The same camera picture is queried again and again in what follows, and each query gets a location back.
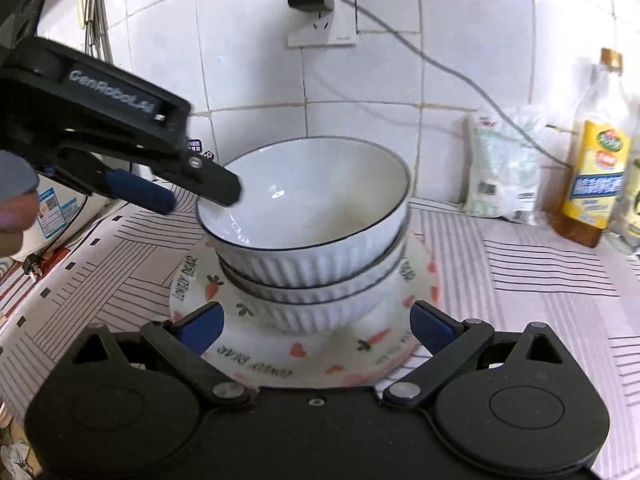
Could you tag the hanging metal utensils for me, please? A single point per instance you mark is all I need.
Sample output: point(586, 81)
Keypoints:
point(95, 5)

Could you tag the white rabbit carrot plate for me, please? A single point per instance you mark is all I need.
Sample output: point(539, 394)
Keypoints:
point(305, 355)

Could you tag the white ribbed bowl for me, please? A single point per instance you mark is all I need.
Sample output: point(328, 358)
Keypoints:
point(365, 280)
point(305, 210)
point(320, 317)

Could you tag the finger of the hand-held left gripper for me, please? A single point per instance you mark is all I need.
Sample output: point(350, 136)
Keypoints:
point(215, 182)
point(142, 192)

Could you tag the yellow label cooking wine bottle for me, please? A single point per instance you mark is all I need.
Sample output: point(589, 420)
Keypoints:
point(597, 170)

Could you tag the white rice cooker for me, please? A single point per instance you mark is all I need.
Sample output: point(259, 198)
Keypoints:
point(60, 215)

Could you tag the blue wall sticker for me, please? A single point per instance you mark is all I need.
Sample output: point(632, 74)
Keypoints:
point(200, 150)

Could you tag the black power plug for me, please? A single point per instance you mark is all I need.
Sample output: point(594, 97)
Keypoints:
point(34, 266)

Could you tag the white wall socket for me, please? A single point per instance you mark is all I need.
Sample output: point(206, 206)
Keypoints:
point(325, 25)

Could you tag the person's left hand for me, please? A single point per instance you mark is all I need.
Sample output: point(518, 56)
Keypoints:
point(12, 225)

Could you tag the white plastic bag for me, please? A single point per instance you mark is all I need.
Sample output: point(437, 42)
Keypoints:
point(505, 170)

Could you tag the clear vinegar bottle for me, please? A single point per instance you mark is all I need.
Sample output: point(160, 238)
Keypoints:
point(631, 205)

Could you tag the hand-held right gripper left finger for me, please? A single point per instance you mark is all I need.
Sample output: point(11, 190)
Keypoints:
point(205, 327)

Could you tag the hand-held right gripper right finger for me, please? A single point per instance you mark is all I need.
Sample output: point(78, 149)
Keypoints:
point(431, 327)

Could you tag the striped table mat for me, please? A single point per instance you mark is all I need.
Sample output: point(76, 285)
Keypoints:
point(525, 285)

